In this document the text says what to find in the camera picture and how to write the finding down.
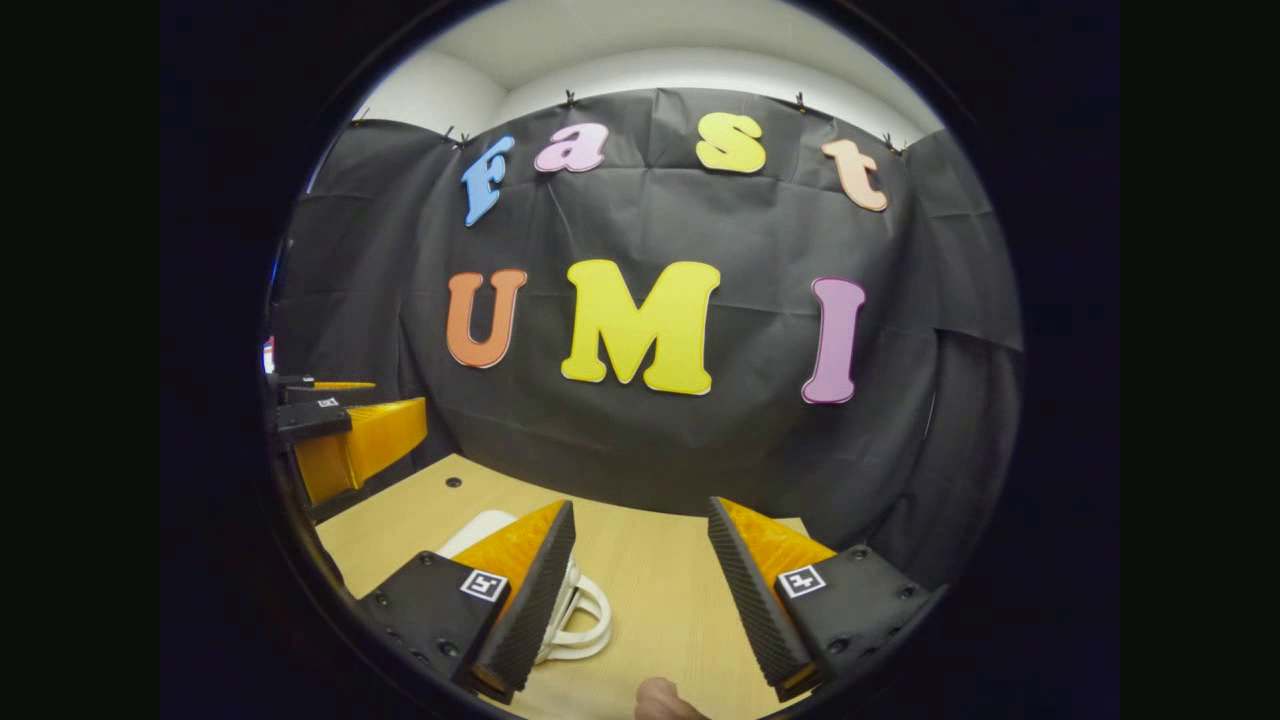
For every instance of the black backdrop cloth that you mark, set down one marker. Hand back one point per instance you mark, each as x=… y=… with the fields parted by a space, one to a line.
x=700 y=450

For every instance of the white suitcase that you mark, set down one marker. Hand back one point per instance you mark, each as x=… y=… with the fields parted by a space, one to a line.
x=480 y=530

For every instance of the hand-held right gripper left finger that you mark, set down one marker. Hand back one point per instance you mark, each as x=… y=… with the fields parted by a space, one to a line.
x=530 y=610

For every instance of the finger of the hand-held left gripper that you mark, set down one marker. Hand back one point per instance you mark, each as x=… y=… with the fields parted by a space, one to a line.
x=300 y=395
x=310 y=420

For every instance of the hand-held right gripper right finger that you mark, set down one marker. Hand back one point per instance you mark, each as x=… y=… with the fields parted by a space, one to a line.
x=750 y=600

